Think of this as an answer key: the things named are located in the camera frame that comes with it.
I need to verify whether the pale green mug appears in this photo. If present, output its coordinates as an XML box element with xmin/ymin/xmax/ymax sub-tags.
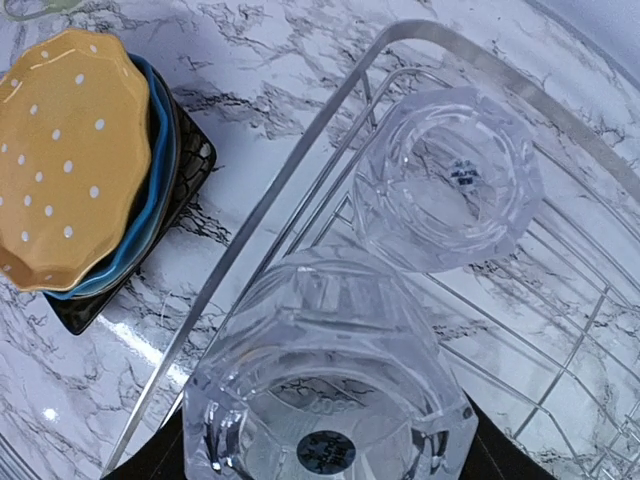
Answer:
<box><xmin>1</xmin><ymin>0</ymin><xmax>81</xmax><ymax>22</ymax></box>

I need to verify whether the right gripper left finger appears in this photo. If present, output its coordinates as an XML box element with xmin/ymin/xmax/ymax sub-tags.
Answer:
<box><xmin>104</xmin><ymin>408</ymin><xmax>186</xmax><ymax>480</ymax></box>

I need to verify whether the metal wire dish rack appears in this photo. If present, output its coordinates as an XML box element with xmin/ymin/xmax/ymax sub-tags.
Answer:
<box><xmin>104</xmin><ymin>20</ymin><xmax>639</xmax><ymax>479</ymax></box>

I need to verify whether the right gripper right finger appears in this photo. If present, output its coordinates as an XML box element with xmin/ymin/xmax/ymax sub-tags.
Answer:
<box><xmin>464</xmin><ymin>399</ymin><xmax>555</xmax><ymax>480</ymax></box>

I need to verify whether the clear glass blue flower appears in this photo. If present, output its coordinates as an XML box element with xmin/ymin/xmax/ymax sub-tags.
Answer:
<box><xmin>182</xmin><ymin>246</ymin><xmax>478</xmax><ymax>479</ymax></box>

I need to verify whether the clear glass red flower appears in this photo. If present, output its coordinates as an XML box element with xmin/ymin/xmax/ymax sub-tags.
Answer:
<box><xmin>352</xmin><ymin>87</ymin><xmax>544</xmax><ymax>273</ymax></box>

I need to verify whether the blue polka dot plate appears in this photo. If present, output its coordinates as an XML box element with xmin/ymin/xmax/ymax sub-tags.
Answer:
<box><xmin>45</xmin><ymin>54</ymin><xmax>178</xmax><ymax>300</ymax></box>

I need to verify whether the black floral square plate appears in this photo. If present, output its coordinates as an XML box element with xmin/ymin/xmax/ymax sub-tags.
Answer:
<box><xmin>44</xmin><ymin>66</ymin><xmax>216</xmax><ymax>335</ymax></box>

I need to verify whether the orange polka dot plate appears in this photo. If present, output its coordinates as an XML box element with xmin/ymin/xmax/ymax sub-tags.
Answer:
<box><xmin>1</xmin><ymin>29</ymin><xmax>152</xmax><ymax>291</ymax></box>

